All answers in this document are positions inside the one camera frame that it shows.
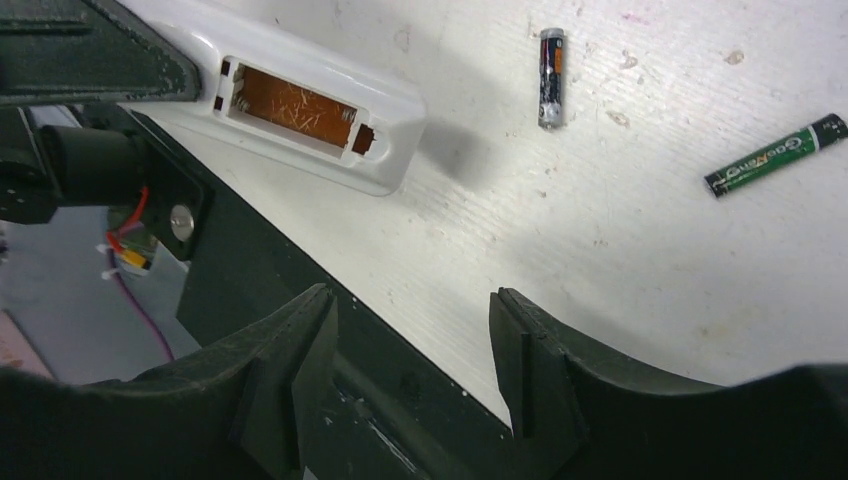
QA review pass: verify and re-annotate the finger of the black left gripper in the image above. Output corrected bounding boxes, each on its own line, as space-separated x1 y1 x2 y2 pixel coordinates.
1 0 201 107

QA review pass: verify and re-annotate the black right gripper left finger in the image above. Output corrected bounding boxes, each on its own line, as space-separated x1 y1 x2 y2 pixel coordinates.
1 285 338 479

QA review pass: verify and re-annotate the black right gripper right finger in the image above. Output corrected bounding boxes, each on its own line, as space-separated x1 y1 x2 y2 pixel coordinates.
489 288 847 479

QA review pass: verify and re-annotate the white remote control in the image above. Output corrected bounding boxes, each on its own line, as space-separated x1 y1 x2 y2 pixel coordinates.
128 1 427 196

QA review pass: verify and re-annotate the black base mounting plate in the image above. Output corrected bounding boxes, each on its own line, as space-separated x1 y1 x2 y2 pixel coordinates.
39 105 518 480

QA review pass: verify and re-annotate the black orange AAA battery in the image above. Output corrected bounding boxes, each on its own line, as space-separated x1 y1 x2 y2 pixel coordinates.
538 28 566 130

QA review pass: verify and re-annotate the green AAA battery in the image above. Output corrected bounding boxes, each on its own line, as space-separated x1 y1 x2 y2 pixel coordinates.
704 113 847 198

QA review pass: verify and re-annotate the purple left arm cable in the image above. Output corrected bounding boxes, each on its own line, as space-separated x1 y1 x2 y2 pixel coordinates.
109 264 177 364

